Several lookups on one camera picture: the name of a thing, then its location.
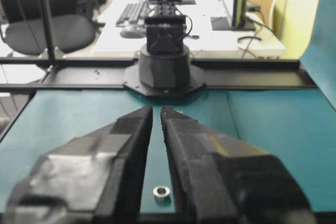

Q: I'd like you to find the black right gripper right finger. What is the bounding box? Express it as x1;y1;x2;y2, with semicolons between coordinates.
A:
161;107;317;223

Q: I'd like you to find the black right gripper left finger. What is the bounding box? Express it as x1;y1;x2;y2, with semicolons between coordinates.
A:
5;105;153;223

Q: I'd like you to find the small silver metal washer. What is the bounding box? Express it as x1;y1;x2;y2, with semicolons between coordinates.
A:
153;185;171;203

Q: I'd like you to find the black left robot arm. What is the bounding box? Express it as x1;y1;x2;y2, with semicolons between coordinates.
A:
123;0;205;97

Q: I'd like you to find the grey computer mouse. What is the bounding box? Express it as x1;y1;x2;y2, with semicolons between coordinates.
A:
120;25;145;39

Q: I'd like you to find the black monitor stand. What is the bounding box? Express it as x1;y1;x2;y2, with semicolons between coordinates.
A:
231;0;256;31

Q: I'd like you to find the black computer keyboard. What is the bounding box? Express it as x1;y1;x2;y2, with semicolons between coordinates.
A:
115;2;149;27

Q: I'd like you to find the white office desk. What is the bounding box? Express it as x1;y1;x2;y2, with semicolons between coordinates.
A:
92;0;287;56

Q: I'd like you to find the black office chair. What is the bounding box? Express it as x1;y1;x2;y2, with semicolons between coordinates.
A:
1;0;103;56

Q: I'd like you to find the black aluminium frame rail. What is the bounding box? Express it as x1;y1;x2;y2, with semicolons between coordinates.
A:
1;58;317;98

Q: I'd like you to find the black desk cable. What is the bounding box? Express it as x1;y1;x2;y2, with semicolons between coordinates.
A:
237;20;279;58

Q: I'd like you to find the black vertical frame post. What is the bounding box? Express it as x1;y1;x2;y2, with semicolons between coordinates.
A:
39;0;56;61

